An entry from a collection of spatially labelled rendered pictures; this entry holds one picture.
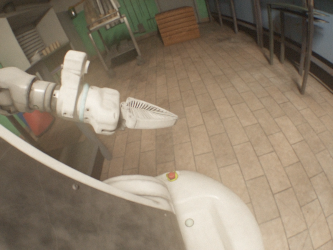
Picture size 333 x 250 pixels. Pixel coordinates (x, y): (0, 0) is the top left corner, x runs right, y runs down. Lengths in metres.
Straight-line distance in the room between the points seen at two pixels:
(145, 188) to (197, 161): 0.75
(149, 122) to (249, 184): 0.71
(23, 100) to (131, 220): 0.27
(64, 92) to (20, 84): 0.10
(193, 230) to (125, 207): 0.37
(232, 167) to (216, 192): 0.47
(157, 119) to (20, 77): 0.28
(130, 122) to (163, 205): 0.15
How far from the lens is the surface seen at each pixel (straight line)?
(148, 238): 0.21
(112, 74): 2.65
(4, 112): 0.37
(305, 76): 1.45
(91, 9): 4.96
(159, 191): 0.28
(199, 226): 0.54
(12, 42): 3.17
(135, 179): 0.26
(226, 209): 0.49
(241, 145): 1.04
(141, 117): 0.30
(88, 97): 0.29
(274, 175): 0.96
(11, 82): 0.34
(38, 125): 2.59
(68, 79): 0.29
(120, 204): 0.19
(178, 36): 3.14
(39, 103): 0.32
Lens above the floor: 0.83
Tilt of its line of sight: 41 degrees down
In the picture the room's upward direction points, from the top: 23 degrees counter-clockwise
